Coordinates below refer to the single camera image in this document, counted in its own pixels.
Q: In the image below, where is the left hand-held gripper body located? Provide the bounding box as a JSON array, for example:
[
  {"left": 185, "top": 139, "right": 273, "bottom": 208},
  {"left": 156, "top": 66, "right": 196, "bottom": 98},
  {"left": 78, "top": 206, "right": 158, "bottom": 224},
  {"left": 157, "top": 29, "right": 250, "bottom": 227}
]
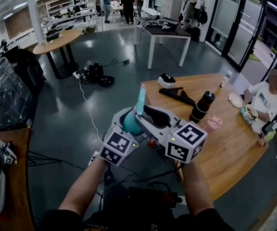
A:
[{"left": 99, "top": 125, "right": 139, "bottom": 166}]

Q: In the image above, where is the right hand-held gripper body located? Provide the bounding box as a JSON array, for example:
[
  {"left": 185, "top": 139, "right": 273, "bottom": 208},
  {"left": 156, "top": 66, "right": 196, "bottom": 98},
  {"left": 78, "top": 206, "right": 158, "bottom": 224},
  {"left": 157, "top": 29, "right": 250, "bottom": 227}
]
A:
[{"left": 163, "top": 121, "right": 209, "bottom": 164}]

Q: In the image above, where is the teal spray bottle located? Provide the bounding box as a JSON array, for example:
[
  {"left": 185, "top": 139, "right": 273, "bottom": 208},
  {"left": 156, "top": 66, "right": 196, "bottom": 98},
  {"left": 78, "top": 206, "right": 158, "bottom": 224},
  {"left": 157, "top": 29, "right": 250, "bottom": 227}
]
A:
[{"left": 122, "top": 109, "right": 144, "bottom": 136}]

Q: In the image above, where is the person's left forearm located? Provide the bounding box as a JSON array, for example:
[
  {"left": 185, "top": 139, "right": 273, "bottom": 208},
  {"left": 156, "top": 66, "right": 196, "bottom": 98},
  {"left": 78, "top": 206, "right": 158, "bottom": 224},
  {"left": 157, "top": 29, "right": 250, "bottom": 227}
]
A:
[{"left": 58, "top": 157, "right": 108, "bottom": 212}]

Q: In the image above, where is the person's right forearm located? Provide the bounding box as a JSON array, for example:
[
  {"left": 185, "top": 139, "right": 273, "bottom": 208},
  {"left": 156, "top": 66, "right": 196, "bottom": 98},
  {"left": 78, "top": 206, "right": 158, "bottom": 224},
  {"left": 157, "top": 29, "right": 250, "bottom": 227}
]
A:
[{"left": 181, "top": 159, "right": 215, "bottom": 217}]

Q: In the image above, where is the small clear bottle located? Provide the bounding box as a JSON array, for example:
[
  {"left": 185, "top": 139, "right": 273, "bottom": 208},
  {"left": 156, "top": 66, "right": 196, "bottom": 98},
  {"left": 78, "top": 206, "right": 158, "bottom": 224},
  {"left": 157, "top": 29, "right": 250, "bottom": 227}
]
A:
[{"left": 219, "top": 70, "right": 233, "bottom": 90}]

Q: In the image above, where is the black fabric pouch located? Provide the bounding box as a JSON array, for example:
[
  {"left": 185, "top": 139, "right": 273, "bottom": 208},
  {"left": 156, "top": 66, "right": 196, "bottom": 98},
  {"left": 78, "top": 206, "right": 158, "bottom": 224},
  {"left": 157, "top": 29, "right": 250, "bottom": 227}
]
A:
[{"left": 158, "top": 87, "right": 196, "bottom": 107}]

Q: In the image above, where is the pink plastic cup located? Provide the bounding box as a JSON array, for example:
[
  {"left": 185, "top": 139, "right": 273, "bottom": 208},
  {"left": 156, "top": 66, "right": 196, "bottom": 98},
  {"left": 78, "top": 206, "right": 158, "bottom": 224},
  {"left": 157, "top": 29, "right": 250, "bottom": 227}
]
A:
[{"left": 204, "top": 115, "right": 223, "bottom": 133}]

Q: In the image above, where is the black thermos flask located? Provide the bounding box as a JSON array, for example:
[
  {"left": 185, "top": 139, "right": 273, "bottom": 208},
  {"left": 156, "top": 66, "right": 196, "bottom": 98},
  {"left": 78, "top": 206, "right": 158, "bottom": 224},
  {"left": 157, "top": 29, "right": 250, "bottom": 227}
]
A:
[{"left": 189, "top": 90, "right": 215, "bottom": 124}]

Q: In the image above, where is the white box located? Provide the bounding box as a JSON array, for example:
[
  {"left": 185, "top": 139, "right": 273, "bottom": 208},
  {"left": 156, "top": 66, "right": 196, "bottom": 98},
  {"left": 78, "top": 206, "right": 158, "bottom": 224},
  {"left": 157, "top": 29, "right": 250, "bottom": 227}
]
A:
[{"left": 157, "top": 77, "right": 177, "bottom": 89}]

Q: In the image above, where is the black headset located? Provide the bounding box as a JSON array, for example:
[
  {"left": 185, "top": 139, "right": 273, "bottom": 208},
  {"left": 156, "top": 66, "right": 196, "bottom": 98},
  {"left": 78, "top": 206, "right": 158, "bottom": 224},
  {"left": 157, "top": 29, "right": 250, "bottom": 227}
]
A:
[{"left": 159, "top": 73, "right": 176, "bottom": 83}]

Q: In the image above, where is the large wooden table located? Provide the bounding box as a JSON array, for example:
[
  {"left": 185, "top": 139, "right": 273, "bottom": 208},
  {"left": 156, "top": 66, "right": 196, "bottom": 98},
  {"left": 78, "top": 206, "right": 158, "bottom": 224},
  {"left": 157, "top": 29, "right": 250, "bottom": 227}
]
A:
[{"left": 140, "top": 73, "right": 269, "bottom": 202}]

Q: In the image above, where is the black equipment bag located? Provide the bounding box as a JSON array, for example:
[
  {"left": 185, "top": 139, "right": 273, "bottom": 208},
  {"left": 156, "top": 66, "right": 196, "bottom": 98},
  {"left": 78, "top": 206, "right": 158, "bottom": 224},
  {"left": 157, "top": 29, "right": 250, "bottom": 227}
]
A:
[{"left": 80, "top": 62, "right": 116, "bottom": 88}]

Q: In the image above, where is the white plate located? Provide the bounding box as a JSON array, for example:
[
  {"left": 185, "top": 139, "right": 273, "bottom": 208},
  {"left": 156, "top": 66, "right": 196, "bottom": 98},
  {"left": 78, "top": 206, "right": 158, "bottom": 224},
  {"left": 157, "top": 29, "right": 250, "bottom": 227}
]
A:
[{"left": 228, "top": 92, "right": 246, "bottom": 109}]

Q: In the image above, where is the black equipment pack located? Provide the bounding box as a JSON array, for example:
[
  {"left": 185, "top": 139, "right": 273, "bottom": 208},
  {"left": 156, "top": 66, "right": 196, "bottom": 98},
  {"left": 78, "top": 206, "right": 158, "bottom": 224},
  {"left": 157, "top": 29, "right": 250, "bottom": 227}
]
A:
[{"left": 102, "top": 185, "right": 184, "bottom": 226}]

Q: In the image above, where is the green food bowl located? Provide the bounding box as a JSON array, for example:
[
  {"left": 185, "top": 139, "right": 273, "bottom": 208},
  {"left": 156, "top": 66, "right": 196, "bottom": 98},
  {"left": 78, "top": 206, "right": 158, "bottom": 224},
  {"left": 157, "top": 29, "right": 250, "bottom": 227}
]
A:
[{"left": 240, "top": 104, "right": 259, "bottom": 125}]

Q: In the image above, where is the green packet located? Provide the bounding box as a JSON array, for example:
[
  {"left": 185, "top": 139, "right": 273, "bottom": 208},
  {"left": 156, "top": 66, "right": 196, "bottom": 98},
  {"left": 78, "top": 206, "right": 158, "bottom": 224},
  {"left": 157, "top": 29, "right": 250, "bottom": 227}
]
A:
[{"left": 265, "top": 130, "right": 277, "bottom": 141}]

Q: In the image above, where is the black-top white-legged table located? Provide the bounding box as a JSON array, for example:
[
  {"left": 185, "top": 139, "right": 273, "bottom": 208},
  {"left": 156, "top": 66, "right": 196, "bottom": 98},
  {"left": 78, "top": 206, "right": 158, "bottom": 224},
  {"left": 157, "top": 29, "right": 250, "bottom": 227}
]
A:
[{"left": 133, "top": 24, "right": 192, "bottom": 70}]

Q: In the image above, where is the person's black shirt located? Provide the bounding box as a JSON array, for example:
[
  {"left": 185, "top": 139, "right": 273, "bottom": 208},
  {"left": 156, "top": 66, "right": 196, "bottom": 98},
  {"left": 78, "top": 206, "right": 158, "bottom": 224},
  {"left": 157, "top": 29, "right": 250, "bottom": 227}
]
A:
[{"left": 37, "top": 208, "right": 235, "bottom": 231}]

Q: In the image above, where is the round wooden table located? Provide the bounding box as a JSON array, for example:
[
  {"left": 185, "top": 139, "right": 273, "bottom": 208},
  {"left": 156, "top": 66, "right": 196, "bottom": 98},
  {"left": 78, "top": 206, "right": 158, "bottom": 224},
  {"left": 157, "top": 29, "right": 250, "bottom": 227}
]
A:
[{"left": 32, "top": 29, "right": 82, "bottom": 79}]

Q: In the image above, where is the black padded chair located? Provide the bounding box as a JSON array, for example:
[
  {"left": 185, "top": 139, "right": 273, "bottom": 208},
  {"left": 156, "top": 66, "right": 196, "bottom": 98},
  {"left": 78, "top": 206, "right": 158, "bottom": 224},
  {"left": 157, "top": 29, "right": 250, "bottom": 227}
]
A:
[{"left": 2, "top": 46, "right": 45, "bottom": 98}]

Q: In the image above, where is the narrow wooden desk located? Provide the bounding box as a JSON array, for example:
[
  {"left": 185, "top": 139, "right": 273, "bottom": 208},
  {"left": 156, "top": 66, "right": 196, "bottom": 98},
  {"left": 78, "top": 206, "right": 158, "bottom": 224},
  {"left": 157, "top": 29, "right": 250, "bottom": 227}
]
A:
[{"left": 0, "top": 126, "right": 37, "bottom": 231}]

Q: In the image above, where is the small black box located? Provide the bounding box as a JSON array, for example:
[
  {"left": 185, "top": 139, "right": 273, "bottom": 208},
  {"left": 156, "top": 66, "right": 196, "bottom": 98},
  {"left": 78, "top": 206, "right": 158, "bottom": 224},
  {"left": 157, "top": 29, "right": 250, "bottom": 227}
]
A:
[{"left": 46, "top": 31, "right": 60, "bottom": 42}]

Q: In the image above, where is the black hanging backpack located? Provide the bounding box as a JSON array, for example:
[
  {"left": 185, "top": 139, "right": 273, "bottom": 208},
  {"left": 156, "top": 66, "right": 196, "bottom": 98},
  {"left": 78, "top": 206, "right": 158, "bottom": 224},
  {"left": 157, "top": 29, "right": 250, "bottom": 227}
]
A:
[{"left": 199, "top": 8, "right": 209, "bottom": 25}]

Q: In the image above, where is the coat rack with clothes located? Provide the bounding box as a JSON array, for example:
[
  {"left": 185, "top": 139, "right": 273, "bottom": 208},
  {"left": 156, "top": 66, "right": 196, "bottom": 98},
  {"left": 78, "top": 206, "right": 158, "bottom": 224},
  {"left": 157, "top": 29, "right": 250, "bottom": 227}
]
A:
[{"left": 180, "top": 0, "right": 209, "bottom": 42}]

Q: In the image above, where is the spare white gripper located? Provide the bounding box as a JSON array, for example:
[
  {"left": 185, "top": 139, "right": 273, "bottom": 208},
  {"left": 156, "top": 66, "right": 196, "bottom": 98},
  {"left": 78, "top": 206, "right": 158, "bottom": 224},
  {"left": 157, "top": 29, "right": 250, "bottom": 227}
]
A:
[{"left": 0, "top": 141, "right": 17, "bottom": 170}]

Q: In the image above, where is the grey locker cabinet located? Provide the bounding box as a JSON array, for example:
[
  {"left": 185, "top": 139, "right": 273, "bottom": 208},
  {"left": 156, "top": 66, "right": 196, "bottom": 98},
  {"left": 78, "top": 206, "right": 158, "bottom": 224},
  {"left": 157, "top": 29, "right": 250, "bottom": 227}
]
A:
[{"left": 161, "top": 0, "right": 184, "bottom": 20}]

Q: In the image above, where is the plastic-wrapped equipment stack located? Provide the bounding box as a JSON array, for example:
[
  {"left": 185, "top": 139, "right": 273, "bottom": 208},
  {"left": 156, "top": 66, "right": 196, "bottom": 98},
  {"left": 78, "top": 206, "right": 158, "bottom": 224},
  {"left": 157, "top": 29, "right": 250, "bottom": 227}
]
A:
[{"left": 0, "top": 56, "right": 33, "bottom": 129}]

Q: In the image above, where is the black framed glass door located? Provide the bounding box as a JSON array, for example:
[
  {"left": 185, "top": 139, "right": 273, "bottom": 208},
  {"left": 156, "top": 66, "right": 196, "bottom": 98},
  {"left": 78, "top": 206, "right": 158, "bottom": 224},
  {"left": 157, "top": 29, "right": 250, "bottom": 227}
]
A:
[{"left": 221, "top": 0, "right": 267, "bottom": 70}]

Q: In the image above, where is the white storage shelf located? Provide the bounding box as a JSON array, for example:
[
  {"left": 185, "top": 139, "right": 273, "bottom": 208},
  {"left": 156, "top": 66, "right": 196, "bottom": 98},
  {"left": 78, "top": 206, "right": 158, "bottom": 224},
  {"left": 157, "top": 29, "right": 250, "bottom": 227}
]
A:
[{"left": 37, "top": 0, "right": 98, "bottom": 36}]

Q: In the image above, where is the small dark plant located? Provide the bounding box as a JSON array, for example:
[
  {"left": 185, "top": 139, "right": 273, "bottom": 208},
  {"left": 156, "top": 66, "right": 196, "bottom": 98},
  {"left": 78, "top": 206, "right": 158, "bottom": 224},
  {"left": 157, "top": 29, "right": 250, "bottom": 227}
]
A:
[{"left": 0, "top": 38, "right": 9, "bottom": 53}]

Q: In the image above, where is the white cable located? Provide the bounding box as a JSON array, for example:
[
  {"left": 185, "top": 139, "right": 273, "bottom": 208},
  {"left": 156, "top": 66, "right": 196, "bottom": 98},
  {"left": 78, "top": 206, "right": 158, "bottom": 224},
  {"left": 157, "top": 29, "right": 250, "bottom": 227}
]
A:
[{"left": 79, "top": 77, "right": 104, "bottom": 143}]

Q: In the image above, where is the black adapter cable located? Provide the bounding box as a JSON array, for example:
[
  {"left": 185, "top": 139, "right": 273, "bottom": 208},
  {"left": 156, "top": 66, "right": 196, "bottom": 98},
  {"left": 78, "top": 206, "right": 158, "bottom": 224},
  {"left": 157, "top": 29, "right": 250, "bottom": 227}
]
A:
[{"left": 103, "top": 58, "right": 131, "bottom": 68}]

